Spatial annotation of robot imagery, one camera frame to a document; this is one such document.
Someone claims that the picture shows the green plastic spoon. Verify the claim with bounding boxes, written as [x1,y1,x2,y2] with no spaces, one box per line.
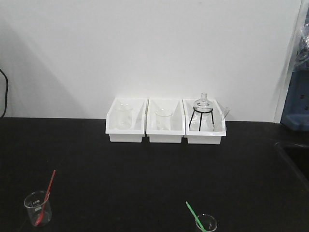
[185,201,206,232]

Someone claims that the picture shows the red plastic spoon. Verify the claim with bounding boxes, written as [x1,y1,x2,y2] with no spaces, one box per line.
[35,170,56,226]

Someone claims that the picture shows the glass beaker in middle bin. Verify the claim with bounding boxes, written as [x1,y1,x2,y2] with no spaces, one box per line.
[155,108,173,131]

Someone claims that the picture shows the glass beaker in bin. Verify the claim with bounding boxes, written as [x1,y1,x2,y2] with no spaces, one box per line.
[155,108,173,131]
[116,103,133,130]

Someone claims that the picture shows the middle white plastic bin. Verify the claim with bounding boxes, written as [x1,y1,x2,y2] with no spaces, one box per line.
[146,98,185,143]

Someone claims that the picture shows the white plastic bin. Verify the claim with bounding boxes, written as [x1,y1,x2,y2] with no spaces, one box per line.
[105,98,148,143]
[146,98,185,143]
[183,99,226,145]

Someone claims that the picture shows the left white plastic bin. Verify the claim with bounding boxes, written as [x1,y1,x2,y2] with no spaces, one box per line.
[105,98,148,143]

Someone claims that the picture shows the glass beaker in left bin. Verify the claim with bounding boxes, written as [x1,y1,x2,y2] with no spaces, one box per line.
[116,103,133,130]

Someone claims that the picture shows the round glass flask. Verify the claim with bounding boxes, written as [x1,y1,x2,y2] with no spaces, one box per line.
[194,93,213,113]

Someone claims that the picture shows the right white plastic bin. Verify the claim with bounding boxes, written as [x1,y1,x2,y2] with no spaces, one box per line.
[183,99,226,145]

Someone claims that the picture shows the glass test tube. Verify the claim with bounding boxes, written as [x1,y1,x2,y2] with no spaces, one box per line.
[213,107,230,131]

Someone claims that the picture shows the right glass beaker on table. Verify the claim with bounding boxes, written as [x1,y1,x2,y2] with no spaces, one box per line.
[195,214,218,232]

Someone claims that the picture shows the glass beaker on table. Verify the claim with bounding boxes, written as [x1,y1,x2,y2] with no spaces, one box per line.
[24,190,52,227]
[195,214,218,232]

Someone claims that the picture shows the blue pegboard drying rack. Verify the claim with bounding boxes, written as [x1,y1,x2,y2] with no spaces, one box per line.
[280,16,309,132]

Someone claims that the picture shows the left glass beaker on table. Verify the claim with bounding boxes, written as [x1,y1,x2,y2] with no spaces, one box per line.
[24,190,52,227]

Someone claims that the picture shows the black lab sink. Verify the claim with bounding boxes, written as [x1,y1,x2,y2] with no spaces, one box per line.
[275,142,309,189]

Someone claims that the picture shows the clear plastic bag of pegs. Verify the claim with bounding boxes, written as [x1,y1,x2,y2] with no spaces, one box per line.
[295,15,309,71]

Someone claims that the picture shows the black wire tripod stand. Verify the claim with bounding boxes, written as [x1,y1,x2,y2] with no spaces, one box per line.
[189,107,214,131]

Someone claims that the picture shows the black cable on wall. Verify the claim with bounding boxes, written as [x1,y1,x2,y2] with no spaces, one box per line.
[0,69,10,118]

